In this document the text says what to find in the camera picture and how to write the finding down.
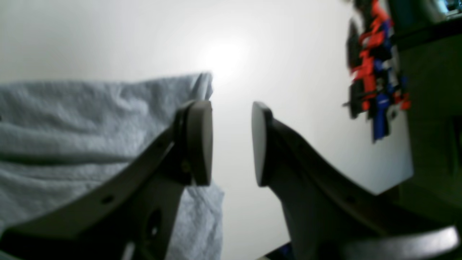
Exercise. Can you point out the grey T-shirt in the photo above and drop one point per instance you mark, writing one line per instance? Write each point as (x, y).
(60, 140)

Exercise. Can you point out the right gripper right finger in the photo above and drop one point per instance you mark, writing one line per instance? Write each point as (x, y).
(328, 216)

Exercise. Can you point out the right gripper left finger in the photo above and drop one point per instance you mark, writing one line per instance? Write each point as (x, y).
(131, 216)

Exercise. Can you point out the black red clamp tool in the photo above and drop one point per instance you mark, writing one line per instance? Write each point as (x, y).
(365, 53)

